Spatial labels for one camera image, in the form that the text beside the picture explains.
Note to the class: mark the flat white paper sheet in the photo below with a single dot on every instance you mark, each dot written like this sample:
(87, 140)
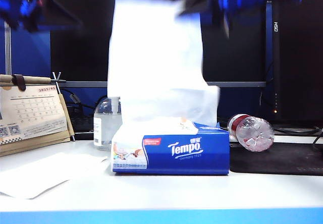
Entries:
(45, 176)

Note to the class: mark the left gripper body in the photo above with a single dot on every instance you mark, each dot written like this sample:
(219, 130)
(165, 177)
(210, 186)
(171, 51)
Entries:
(20, 4)

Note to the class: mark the white facial tissue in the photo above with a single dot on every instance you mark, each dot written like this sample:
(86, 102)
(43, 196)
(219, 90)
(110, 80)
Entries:
(156, 45)
(207, 103)

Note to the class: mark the large black monitor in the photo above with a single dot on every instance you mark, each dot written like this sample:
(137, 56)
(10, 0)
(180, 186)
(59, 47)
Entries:
(239, 57)

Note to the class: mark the black keyboard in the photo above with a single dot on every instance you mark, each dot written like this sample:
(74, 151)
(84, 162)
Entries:
(83, 124)

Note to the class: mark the clear alcohol pump bottle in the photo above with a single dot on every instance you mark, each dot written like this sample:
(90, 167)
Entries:
(103, 128)

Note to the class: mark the black HSD monitor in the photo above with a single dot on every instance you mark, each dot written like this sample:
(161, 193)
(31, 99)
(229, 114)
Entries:
(302, 70)

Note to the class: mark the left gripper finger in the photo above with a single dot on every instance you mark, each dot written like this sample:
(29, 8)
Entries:
(58, 14)

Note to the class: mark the beige desk calendar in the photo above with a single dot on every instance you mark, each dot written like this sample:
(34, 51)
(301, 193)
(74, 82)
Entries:
(30, 113)

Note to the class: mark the metal calendar stand rod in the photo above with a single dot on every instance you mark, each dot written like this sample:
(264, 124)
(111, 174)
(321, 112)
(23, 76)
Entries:
(58, 85)

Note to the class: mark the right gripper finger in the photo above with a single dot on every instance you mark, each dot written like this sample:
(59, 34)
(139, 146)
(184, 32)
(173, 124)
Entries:
(225, 22)
(196, 2)

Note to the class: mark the red-capped plastic water bottle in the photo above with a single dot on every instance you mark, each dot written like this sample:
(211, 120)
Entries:
(252, 135)

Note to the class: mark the blue Tempo tissue pack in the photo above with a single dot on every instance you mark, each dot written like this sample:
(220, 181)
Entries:
(189, 158)

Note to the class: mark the black mouse mat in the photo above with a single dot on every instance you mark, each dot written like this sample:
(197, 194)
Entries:
(290, 161)

